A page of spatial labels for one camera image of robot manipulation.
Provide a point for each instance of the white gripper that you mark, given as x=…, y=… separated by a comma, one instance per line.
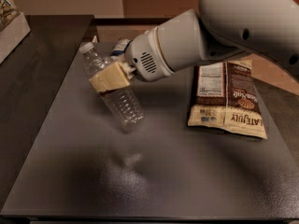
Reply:
x=144, y=56

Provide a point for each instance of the clear plastic water bottle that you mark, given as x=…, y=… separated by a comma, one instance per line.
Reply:
x=122, y=103

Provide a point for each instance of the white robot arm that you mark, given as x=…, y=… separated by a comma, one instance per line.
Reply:
x=220, y=30

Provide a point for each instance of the blue white snack bag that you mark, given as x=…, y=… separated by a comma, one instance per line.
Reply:
x=120, y=47

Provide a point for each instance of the dark side table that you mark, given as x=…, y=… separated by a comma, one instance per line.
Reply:
x=30, y=78

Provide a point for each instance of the brown cream chips bag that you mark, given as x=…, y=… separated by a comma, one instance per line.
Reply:
x=224, y=97

